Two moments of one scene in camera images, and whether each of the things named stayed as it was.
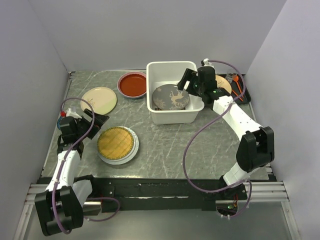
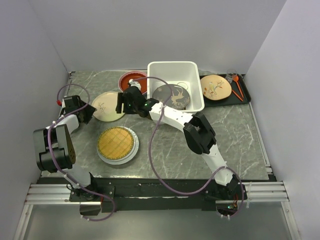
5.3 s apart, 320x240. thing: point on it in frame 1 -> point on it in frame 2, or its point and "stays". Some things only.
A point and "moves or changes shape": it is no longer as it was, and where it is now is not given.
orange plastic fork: (239, 97) stays
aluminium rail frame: (272, 193) stays
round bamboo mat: (115, 143) stays
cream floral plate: (103, 99) moves or changes shape
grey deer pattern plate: (169, 97) stays
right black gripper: (193, 77) -> (122, 98)
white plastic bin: (159, 73) stays
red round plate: (132, 84) stays
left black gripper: (99, 120) -> (90, 110)
